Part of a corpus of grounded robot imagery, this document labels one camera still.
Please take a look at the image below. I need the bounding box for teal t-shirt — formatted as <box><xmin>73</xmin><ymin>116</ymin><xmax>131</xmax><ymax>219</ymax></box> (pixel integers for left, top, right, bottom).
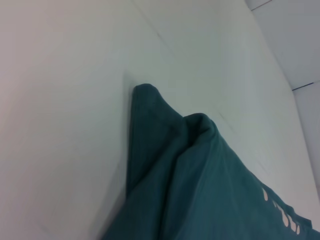
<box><xmin>97</xmin><ymin>83</ymin><xmax>320</xmax><ymax>240</ymax></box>

